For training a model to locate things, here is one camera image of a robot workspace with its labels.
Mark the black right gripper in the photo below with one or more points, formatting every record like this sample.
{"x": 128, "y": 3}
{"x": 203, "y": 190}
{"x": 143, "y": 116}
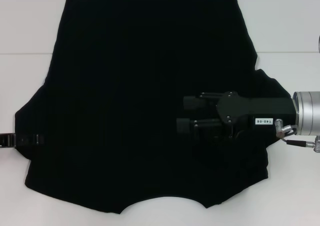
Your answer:
{"x": 262, "y": 106}

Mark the black shirt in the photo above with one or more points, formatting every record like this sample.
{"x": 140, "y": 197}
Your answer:
{"x": 125, "y": 86}

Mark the silver knurled connector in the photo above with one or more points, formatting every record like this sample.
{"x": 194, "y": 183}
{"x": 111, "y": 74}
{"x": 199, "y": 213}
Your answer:
{"x": 317, "y": 143}

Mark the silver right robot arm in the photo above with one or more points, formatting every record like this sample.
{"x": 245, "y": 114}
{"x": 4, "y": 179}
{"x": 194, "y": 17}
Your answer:
{"x": 307, "y": 111}

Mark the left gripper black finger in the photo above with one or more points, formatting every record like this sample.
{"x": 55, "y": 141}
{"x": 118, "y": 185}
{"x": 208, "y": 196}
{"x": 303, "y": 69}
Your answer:
{"x": 25, "y": 139}

